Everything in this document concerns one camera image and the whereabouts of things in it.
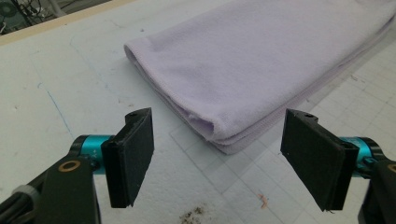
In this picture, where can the white foam mat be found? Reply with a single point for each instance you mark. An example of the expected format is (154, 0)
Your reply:
(62, 81)

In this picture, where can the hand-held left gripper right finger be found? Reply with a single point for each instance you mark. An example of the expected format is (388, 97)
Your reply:
(317, 158)

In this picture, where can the lavender patterned towel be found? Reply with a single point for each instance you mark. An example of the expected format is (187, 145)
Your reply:
(249, 62)

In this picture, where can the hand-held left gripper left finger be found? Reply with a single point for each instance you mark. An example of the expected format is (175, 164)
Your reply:
(130, 158)

